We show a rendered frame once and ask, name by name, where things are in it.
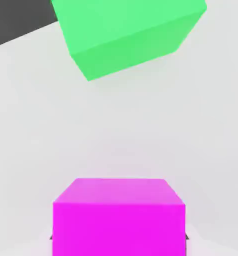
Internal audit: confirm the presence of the large green box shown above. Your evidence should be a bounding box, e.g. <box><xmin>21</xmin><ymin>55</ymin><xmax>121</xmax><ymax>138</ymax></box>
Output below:
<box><xmin>50</xmin><ymin>0</ymin><xmax>208</xmax><ymax>82</ymax></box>

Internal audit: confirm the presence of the small magenta cube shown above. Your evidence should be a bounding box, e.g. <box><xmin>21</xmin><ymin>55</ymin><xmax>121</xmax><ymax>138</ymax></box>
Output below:
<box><xmin>52</xmin><ymin>177</ymin><xmax>186</xmax><ymax>256</ymax></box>

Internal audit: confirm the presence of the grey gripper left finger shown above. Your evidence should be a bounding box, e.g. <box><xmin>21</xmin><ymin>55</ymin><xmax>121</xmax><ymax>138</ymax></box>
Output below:
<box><xmin>38</xmin><ymin>231</ymin><xmax>54</xmax><ymax>256</ymax></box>

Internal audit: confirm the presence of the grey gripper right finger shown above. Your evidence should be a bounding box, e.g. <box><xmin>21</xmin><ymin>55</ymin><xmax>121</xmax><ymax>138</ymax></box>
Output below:
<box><xmin>184</xmin><ymin>231</ymin><xmax>200</xmax><ymax>256</ymax></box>

